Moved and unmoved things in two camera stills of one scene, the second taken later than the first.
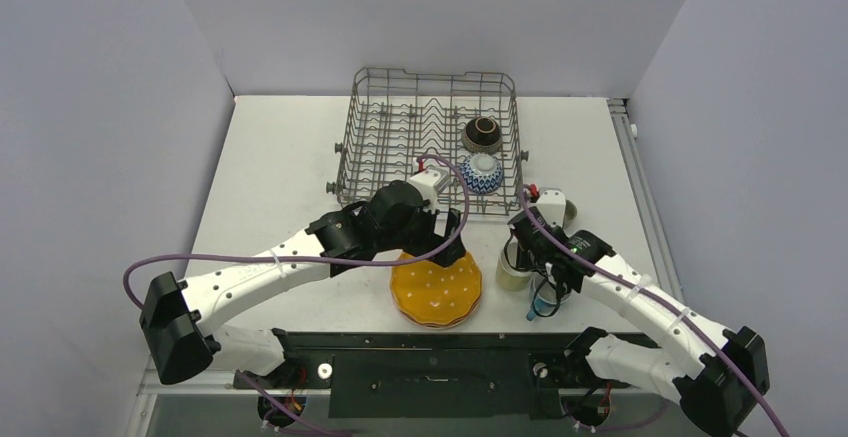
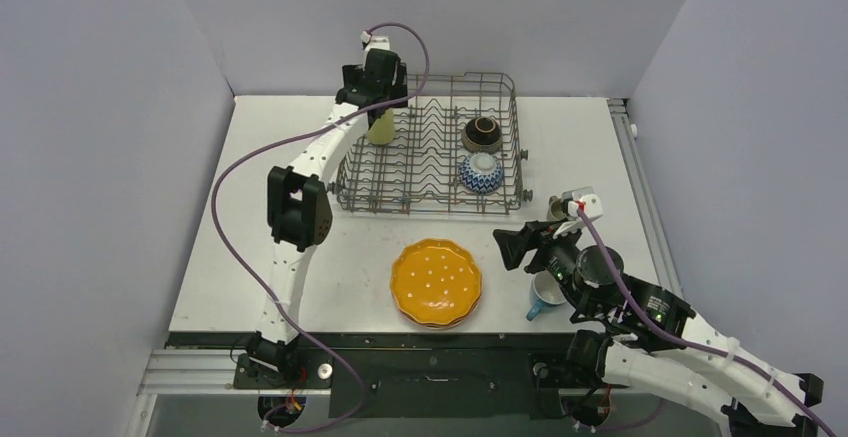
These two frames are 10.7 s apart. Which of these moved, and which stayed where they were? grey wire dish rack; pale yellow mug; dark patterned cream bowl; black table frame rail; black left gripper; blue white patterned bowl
Moved: black left gripper; pale yellow mug
Stayed: blue white patterned bowl; grey wire dish rack; dark patterned cream bowl; black table frame rail
